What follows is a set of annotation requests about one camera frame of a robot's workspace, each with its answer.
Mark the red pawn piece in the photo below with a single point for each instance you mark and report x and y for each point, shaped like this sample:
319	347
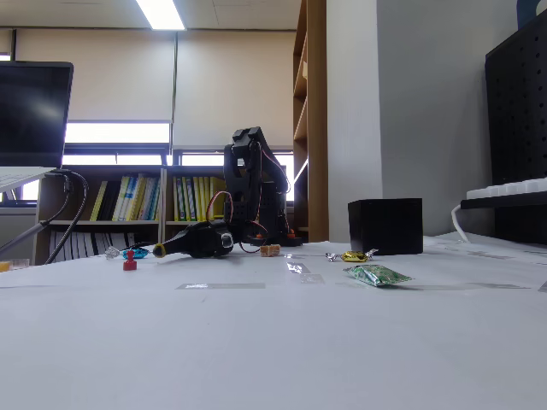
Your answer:
130	265

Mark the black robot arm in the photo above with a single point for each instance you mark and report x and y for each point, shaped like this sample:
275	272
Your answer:
248	171

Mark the black box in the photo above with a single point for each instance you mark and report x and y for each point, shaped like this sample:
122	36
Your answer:
384	226

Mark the blue wrapped candy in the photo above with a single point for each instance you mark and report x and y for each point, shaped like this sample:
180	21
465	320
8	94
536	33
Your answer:
144	253

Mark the wide yellow binder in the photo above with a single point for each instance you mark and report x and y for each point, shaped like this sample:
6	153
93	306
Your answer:
217	184

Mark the brown caramel cube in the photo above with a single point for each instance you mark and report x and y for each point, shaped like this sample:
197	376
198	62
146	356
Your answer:
270	250

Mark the slanted yellow book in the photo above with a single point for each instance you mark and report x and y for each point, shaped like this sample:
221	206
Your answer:
99	200

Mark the short clear tape strip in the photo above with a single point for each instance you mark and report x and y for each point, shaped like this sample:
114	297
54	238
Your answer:
312	278
300	267

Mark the white paper sheet cover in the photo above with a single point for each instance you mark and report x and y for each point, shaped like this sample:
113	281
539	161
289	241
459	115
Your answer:
256	341

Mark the gold wrapped candy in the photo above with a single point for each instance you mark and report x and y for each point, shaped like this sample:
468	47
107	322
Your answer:
354	256

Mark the tall wooden shelf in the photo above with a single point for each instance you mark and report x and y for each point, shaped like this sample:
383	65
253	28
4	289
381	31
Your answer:
317	128

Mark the beige roller blind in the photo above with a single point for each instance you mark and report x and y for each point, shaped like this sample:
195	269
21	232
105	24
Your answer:
235	85
107	77

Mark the clear plastic container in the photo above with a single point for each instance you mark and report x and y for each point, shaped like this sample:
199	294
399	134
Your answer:
20	264

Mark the green silver snack packet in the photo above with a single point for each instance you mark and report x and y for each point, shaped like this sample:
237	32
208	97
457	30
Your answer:
376	275

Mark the orange object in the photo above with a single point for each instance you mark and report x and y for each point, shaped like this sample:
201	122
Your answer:
3	267

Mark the white laptop stand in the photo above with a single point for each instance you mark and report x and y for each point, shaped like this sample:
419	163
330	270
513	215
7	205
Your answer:
17	177

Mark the black computer monitor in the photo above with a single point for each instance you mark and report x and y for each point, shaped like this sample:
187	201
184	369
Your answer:
30	115

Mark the ceiling light panel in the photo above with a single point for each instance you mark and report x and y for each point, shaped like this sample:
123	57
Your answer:
160	15

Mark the black pegboard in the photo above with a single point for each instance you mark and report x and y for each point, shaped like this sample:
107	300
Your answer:
517	107

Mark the dark blue object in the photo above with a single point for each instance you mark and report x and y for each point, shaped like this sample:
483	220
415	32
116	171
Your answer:
530	13

